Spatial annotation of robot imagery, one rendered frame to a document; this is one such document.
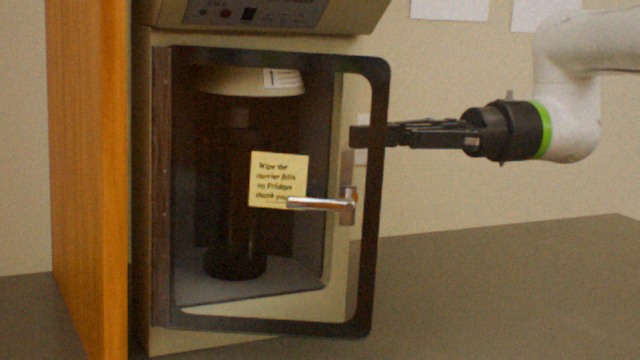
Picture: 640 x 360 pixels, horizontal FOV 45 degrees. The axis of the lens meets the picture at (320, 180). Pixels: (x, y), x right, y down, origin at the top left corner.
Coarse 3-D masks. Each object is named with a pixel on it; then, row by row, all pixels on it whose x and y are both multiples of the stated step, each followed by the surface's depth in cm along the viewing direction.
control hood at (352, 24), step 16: (160, 0) 95; (176, 0) 95; (336, 0) 103; (352, 0) 104; (368, 0) 105; (384, 0) 106; (160, 16) 97; (176, 16) 97; (336, 16) 106; (352, 16) 107; (368, 16) 108; (288, 32) 107; (304, 32) 108; (320, 32) 109; (336, 32) 109; (352, 32) 110; (368, 32) 111
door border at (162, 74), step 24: (168, 48) 100; (168, 72) 101; (168, 96) 102; (168, 120) 102; (168, 144) 103; (168, 168) 104; (168, 192) 105; (168, 216) 105; (168, 240) 106; (168, 264) 107; (168, 288) 108; (168, 312) 109
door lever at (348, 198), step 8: (344, 192) 104; (352, 192) 104; (288, 200) 99; (296, 200) 99; (304, 200) 99; (312, 200) 99; (320, 200) 99; (328, 200) 99; (336, 200) 99; (344, 200) 100; (352, 200) 100; (296, 208) 100; (304, 208) 100; (312, 208) 100; (320, 208) 100; (328, 208) 99; (336, 208) 99; (344, 208) 99; (352, 208) 99
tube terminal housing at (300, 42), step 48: (144, 0) 102; (144, 48) 104; (288, 48) 110; (336, 48) 113; (144, 96) 105; (144, 144) 107; (144, 192) 108; (144, 240) 110; (144, 288) 111; (144, 336) 113; (192, 336) 114; (240, 336) 117
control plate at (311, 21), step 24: (192, 0) 96; (216, 0) 97; (240, 0) 98; (264, 0) 99; (288, 0) 100; (312, 0) 102; (192, 24) 99; (216, 24) 101; (240, 24) 102; (264, 24) 103; (288, 24) 105; (312, 24) 106
